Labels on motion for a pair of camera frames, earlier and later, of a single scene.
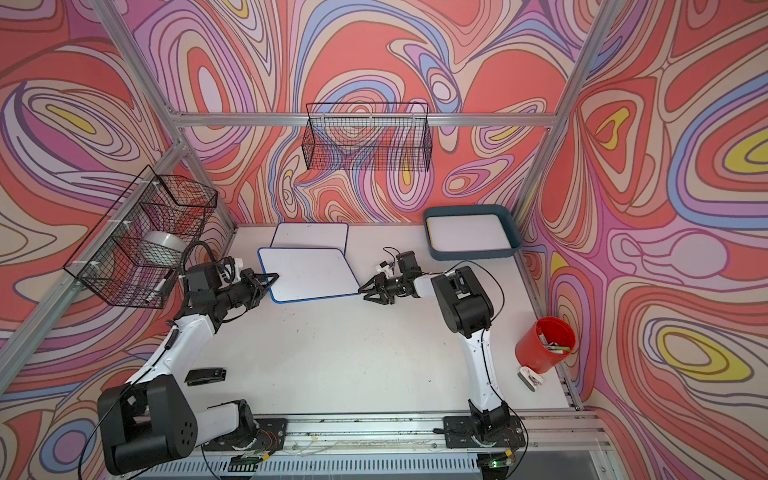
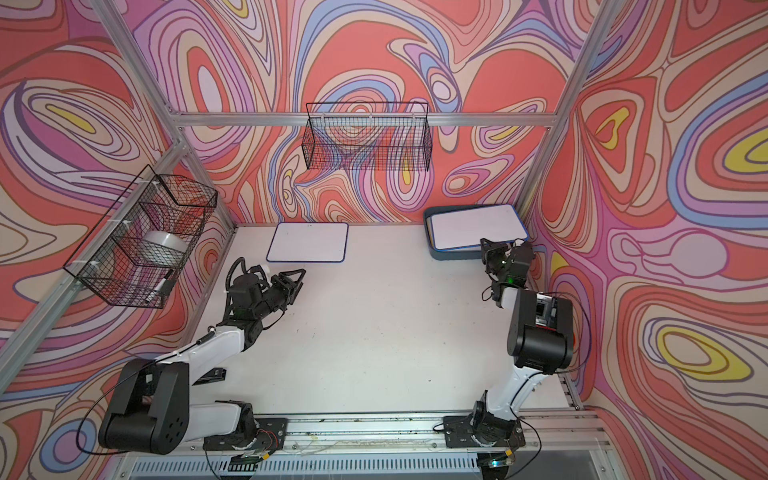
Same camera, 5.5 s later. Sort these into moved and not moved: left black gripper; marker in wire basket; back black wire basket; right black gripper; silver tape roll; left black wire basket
Moved: left black gripper; right black gripper
Not moved: left black wire basket; marker in wire basket; back black wire basket; silver tape roll
